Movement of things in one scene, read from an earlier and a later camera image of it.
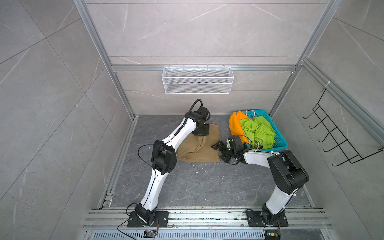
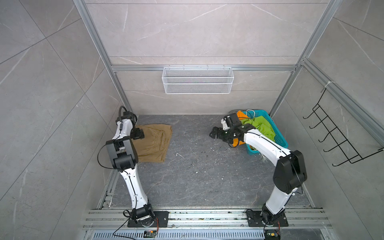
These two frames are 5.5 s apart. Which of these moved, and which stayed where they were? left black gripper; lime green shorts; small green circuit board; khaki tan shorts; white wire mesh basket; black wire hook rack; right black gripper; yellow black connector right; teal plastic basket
Moved: right black gripper; khaki tan shorts; left black gripper
Stayed: teal plastic basket; white wire mesh basket; small green circuit board; black wire hook rack; yellow black connector right; lime green shorts
